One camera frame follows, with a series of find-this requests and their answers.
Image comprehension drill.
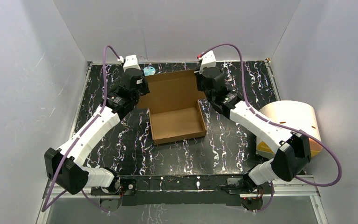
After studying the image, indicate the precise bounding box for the teal white packaged item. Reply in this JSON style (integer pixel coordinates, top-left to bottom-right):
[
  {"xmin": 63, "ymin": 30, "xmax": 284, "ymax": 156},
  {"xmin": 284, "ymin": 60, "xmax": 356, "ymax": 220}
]
[{"xmin": 143, "ymin": 66, "xmax": 156, "ymax": 76}]

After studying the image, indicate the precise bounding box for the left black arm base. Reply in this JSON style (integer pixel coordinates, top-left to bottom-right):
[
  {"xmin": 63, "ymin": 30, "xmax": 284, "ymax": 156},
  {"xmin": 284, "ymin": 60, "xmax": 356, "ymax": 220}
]
[{"xmin": 90, "ymin": 176, "xmax": 137, "ymax": 213}]

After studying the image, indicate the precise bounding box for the brown cardboard box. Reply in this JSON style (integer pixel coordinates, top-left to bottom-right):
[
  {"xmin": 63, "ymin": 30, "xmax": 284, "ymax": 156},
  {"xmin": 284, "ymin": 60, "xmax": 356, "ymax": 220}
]
[{"xmin": 137, "ymin": 70, "xmax": 207, "ymax": 145}]

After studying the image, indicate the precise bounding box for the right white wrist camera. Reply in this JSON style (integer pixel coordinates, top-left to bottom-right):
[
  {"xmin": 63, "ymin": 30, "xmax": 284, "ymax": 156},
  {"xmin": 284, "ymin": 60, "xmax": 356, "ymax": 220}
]
[{"xmin": 197, "ymin": 50, "xmax": 216, "ymax": 74}]

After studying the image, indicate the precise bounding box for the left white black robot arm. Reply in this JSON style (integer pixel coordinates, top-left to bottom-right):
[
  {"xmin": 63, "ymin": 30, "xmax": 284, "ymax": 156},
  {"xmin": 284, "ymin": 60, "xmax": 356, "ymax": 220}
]
[{"xmin": 44, "ymin": 68, "xmax": 150, "ymax": 195}]

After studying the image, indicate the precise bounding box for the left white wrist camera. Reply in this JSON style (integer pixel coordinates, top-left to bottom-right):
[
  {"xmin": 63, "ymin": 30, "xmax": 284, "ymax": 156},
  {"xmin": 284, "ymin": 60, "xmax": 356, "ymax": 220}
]
[{"xmin": 117, "ymin": 55, "xmax": 141, "ymax": 71}]

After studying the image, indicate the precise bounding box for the large white tape roll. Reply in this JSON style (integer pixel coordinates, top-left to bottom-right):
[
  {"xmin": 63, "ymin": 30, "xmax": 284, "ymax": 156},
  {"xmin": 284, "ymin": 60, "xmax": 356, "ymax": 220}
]
[{"xmin": 256, "ymin": 100, "xmax": 322, "ymax": 159}]

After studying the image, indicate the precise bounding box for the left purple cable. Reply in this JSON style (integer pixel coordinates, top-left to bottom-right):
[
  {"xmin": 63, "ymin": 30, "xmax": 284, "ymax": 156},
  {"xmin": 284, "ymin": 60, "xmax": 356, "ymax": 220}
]
[{"xmin": 41, "ymin": 45, "xmax": 122, "ymax": 214}]

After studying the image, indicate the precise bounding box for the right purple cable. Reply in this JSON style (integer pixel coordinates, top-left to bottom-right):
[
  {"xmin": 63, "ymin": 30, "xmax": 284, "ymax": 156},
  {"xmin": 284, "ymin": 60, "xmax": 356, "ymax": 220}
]
[{"xmin": 199, "ymin": 43, "xmax": 343, "ymax": 213}]

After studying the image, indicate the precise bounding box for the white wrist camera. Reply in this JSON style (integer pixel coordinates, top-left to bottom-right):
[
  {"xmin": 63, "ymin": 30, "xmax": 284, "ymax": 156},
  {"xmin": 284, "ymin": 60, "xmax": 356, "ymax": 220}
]
[
  {"xmin": 117, "ymin": 55, "xmax": 141, "ymax": 71},
  {"xmin": 197, "ymin": 50, "xmax": 216, "ymax": 74}
]

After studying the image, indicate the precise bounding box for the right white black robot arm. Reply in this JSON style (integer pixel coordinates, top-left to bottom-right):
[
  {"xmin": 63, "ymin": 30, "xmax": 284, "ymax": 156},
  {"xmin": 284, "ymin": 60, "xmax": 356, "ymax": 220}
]
[{"xmin": 194, "ymin": 67, "xmax": 311, "ymax": 193}]

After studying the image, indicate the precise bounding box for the purple cable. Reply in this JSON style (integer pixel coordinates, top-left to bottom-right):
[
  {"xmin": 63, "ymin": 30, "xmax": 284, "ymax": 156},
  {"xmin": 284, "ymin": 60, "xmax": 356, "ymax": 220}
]
[
  {"xmin": 41, "ymin": 45, "xmax": 122, "ymax": 214},
  {"xmin": 199, "ymin": 43, "xmax": 343, "ymax": 213}
]

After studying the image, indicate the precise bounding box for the aluminium frame rail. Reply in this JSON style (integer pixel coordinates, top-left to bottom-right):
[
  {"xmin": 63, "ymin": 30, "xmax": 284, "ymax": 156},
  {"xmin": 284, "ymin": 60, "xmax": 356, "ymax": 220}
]
[{"xmin": 37, "ymin": 175, "xmax": 327, "ymax": 224}]

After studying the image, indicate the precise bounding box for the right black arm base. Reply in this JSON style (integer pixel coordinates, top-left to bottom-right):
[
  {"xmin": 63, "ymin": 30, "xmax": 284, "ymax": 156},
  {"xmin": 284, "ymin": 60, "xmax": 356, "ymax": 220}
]
[{"xmin": 220, "ymin": 173, "xmax": 274, "ymax": 212}]

